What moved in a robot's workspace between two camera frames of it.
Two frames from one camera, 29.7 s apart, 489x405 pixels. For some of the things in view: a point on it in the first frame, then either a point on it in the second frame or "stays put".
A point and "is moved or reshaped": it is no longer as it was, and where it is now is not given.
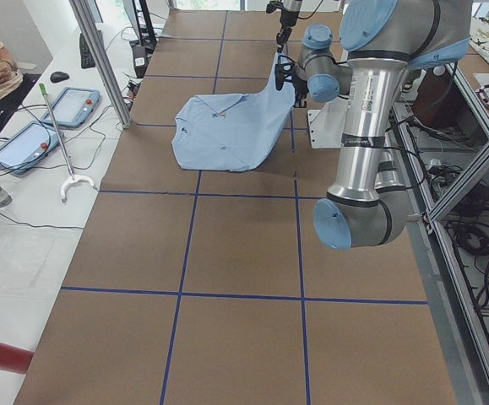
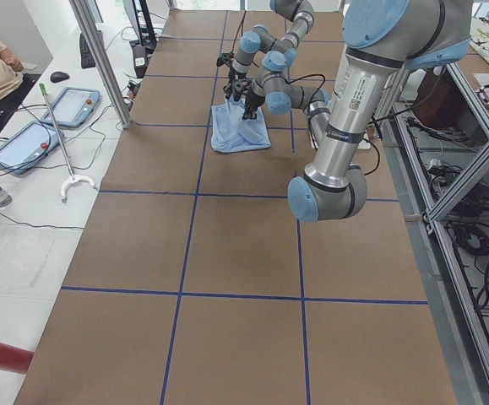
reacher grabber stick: x=73 y=178 stays put
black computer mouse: x=57 y=76 stays put
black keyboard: x=86 y=57 stays put
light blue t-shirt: x=234 y=132 is moved or reshaped
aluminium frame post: x=104 y=59 stays put
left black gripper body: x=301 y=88 -> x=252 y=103
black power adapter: x=140 y=60 stays put
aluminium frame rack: x=460 y=198 stays put
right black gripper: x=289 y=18 -> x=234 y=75
